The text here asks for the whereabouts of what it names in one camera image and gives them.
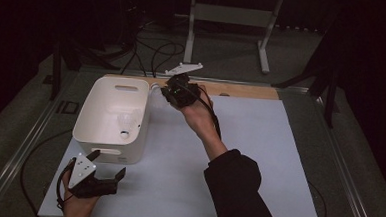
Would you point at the white table sheet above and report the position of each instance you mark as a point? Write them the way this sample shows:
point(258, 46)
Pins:
point(263, 132)

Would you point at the person's left hand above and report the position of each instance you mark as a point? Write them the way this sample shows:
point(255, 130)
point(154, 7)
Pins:
point(79, 209)

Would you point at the white metal stand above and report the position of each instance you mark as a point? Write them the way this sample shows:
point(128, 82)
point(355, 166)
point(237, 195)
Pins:
point(232, 14)

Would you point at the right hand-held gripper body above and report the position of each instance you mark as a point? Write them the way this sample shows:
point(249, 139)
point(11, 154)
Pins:
point(181, 94)

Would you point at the black tripod stand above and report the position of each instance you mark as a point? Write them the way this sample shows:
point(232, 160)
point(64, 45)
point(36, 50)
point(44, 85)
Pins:
point(330, 102)
point(56, 71)

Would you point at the white plastic bin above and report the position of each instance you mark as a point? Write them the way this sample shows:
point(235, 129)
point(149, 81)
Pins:
point(107, 104)

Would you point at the person's right hand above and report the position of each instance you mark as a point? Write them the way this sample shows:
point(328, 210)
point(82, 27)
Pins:
point(200, 119)

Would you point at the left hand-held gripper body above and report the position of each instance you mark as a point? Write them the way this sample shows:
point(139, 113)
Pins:
point(90, 186)

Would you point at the black floor plate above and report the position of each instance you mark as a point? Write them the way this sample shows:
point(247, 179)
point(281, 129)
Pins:
point(68, 107)

